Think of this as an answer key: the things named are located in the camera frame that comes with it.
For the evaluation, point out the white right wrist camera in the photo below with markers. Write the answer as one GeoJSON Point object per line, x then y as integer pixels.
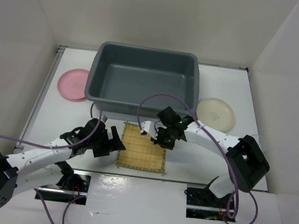
{"type": "Point", "coordinates": [148, 128]}

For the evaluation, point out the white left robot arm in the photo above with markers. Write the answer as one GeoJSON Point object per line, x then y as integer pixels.
{"type": "Point", "coordinates": [34, 168]}

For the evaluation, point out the grey plastic bin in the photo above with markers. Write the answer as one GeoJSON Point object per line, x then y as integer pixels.
{"type": "Point", "coordinates": [130, 79]}

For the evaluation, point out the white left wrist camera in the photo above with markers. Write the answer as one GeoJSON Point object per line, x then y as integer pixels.
{"type": "Point", "coordinates": [104, 118]}

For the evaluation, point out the pink plate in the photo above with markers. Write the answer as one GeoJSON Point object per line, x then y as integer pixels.
{"type": "Point", "coordinates": [72, 84]}

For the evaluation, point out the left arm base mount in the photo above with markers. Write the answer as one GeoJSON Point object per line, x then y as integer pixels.
{"type": "Point", "coordinates": [76, 190]}

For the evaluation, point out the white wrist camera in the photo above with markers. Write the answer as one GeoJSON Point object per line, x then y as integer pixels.
{"type": "Point", "coordinates": [148, 128]}
{"type": "Point", "coordinates": [104, 118]}

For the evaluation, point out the cream plate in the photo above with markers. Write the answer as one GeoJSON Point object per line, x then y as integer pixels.
{"type": "Point", "coordinates": [216, 114]}

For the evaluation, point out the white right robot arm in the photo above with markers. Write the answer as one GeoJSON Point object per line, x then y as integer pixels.
{"type": "Point", "coordinates": [245, 160]}

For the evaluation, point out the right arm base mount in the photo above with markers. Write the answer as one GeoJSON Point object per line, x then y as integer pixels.
{"type": "Point", "coordinates": [202, 208]}

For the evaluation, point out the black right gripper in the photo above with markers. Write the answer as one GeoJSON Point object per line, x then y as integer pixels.
{"type": "Point", "coordinates": [169, 146]}

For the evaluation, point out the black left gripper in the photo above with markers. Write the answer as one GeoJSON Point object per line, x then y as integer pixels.
{"type": "Point", "coordinates": [111, 145]}

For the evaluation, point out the woven bamboo mat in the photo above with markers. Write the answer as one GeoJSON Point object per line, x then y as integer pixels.
{"type": "Point", "coordinates": [140, 153]}

